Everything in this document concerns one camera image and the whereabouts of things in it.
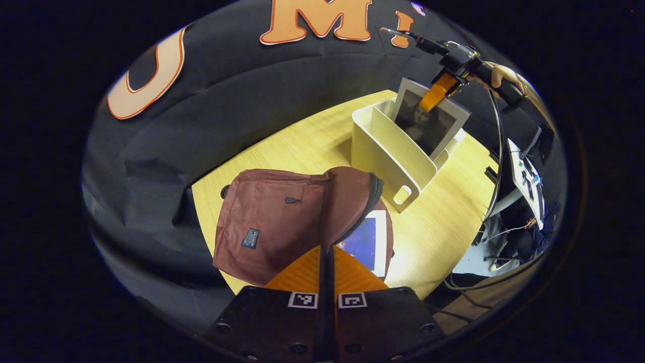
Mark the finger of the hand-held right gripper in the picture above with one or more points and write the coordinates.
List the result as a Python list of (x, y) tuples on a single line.
[(437, 92)]

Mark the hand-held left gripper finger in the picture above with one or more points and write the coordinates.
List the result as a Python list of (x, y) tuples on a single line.
[(323, 322), (331, 322)]

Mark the portrait cover book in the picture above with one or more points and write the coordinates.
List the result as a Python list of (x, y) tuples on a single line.
[(433, 126)]

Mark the white bookshelf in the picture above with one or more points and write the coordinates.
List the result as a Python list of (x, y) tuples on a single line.
[(383, 151)]

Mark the blue cover book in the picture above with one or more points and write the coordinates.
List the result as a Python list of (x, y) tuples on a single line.
[(365, 242)]

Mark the maroon schoolbag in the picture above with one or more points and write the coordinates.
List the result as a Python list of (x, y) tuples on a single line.
[(272, 222)]

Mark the black table clamp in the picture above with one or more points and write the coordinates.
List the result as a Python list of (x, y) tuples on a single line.
[(491, 174)]

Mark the black backdrop cloth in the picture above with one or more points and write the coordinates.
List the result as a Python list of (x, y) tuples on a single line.
[(227, 116)]

